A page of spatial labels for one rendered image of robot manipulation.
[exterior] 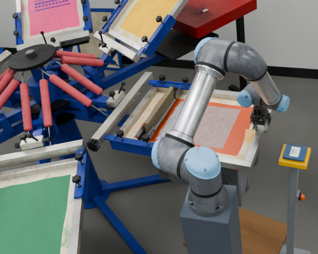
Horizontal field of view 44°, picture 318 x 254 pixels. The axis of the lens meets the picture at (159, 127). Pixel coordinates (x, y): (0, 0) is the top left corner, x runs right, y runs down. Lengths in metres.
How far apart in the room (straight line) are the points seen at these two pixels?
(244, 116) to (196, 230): 0.92
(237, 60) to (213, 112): 0.91
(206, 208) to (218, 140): 0.73
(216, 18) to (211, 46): 1.56
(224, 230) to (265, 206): 1.56
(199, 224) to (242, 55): 0.62
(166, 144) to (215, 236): 0.39
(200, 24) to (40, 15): 1.32
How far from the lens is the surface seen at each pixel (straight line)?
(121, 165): 3.50
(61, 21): 3.34
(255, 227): 2.87
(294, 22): 4.00
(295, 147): 2.02
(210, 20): 2.99
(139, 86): 2.47
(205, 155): 1.33
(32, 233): 1.96
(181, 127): 1.40
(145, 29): 2.82
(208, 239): 1.53
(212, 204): 1.41
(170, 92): 2.33
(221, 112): 2.28
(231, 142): 2.07
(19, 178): 2.27
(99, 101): 2.44
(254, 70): 1.44
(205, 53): 1.46
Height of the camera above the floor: 2.34
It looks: 38 degrees down
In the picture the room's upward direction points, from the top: 13 degrees counter-clockwise
